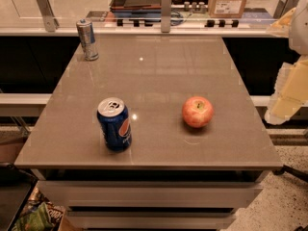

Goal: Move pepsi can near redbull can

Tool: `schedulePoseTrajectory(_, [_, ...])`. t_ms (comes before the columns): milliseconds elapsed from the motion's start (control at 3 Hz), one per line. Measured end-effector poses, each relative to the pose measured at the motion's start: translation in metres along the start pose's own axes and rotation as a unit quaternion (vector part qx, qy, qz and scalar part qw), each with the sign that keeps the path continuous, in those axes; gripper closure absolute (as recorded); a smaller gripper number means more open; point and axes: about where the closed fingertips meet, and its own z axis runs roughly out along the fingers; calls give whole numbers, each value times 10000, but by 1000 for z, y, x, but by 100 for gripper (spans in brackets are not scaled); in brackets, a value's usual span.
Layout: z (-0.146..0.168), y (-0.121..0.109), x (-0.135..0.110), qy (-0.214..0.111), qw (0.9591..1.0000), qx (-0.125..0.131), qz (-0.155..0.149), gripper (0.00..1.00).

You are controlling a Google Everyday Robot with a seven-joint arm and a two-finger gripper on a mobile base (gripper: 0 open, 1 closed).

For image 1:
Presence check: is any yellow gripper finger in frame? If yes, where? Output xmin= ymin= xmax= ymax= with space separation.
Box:
xmin=267 ymin=8 xmax=295 ymax=38
xmin=265 ymin=56 xmax=308 ymax=125

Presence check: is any blue pepsi can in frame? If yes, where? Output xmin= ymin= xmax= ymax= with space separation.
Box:
xmin=96 ymin=97 xmax=132 ymax=152

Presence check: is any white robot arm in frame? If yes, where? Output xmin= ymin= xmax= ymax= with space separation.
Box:
xmin=265 ymin=0 xmax=308 ymax=125

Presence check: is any silver redbull can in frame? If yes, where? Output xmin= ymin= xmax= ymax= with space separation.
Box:
xmin=76 ymin=19 xmax=99 ymax=61

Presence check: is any cardboard box with label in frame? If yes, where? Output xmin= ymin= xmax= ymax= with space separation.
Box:
xmin=208 ymin=0 xmax=247 ymax=18

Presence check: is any red apple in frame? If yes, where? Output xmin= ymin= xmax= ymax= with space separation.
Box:
xmin=182 ymin=96 xmax=214 ymax=128

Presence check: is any upper white drawer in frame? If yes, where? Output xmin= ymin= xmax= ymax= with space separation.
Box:
xmin=38 ymin=181 xmax=262 ymax=208

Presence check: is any white drawer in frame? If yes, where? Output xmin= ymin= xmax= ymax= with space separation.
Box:
xmin=38 ymin=181 xmax=262 ymax=208
xmin=66 ymin=212 xmax=235 ymax=230

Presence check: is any lower white drawer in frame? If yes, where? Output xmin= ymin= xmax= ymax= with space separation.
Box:
xmin=66 ymin=212 xmax=235 ymax=230

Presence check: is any green chip bag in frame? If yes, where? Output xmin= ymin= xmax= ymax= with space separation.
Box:
xmin=12 ymin=188 xmax=65 ymax=231

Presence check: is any middle metal bracket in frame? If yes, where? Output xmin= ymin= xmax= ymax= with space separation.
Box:
xmin=161 ymin=0 xmax=171 ymax=33

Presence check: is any left metal bracket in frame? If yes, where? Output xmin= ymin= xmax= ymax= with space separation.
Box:
xmin=36 ymin=0 xmax=59 ymax=32

